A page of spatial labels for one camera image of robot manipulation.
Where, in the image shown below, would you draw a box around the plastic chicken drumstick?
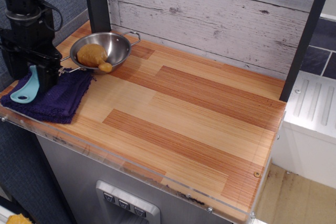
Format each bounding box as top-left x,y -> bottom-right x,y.
77,44 -> 112,72

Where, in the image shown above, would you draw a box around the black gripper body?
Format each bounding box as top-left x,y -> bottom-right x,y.
1,11 -> 61,71

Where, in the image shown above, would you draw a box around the left black frame post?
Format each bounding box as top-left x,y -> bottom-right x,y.
86,0 -> 111,33

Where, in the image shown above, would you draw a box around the steel bowl with handles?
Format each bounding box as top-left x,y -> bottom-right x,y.
59,32 -> 134,75

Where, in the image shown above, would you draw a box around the purple folded cloth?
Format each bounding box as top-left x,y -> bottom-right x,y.
1,70 -> 93,124

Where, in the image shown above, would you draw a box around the yellow toy on floor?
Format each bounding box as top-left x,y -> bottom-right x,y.
6,214 -> 32,224

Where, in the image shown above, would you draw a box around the right black frame post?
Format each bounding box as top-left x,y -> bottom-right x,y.
279,0 -> 326,102

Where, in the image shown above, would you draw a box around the black cable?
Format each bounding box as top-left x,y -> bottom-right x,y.
39,0 -> 64,32

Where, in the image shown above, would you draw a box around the blue brush white bristles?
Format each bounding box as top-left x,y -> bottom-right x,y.
10,66 -> 40,104

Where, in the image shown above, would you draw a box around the black frame post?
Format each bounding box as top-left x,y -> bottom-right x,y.
86,0 -> 111,33
279,0 -> 326,102

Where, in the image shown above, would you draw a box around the silver dispenser button panel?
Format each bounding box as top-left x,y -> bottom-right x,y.
96,180 -> 161,223

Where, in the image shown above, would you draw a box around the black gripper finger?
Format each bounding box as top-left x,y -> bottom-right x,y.
36,61 -> 61,93
2,49 -> 29,80

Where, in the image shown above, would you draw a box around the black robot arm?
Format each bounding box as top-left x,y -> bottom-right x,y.
1,0 -> 62,93

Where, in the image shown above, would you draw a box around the white toy sink unit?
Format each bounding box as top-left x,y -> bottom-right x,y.
271,71 -> 335,188

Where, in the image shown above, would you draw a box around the grey toy fridge cabinet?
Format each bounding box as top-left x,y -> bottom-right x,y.
38,136 -> 251,223

